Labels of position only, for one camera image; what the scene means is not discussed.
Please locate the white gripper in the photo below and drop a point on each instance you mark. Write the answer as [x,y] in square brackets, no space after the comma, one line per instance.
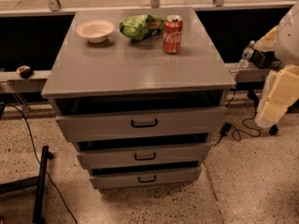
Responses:
[288,39]

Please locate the grey drawer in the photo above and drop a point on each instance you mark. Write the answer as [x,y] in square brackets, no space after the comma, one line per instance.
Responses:
[135,124]
[138,156]
[140,179]

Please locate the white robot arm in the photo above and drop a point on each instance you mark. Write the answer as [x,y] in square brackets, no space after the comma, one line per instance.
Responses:
[283,39]

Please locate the grey top drawer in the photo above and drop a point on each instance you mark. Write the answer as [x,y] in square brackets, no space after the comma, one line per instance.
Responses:
[135,124]

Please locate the grey bottom drawer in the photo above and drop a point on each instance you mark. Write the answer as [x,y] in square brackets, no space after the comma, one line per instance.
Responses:
[140,179]

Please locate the grey drawer cabinet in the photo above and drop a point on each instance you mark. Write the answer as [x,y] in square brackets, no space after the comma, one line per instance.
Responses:
[123,76]

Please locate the small black box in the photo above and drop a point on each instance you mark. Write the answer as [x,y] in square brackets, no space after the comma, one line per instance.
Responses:
[263,59]

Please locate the black stand leg right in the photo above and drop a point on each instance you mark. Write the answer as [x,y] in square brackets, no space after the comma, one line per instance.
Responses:
[251,94]

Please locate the clear water bottle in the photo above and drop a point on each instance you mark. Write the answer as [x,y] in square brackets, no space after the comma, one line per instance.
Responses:
[246,55]

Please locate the black power adapter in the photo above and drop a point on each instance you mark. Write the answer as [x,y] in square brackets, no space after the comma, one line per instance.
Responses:
[225,129]

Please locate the red coca-cola can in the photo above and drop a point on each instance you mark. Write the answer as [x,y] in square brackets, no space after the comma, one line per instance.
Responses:
[173,25]

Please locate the green chip bag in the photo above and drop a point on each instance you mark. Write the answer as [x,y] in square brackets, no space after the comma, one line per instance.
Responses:
[141,27]

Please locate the white paper bowl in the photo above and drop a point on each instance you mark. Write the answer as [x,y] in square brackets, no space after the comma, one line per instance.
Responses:
[96,31]

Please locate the black yellow tape measure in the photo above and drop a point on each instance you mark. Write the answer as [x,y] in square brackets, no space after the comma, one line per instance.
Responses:
[25,71]

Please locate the black stand left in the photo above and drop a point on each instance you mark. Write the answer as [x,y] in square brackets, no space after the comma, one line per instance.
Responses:
[35,181]

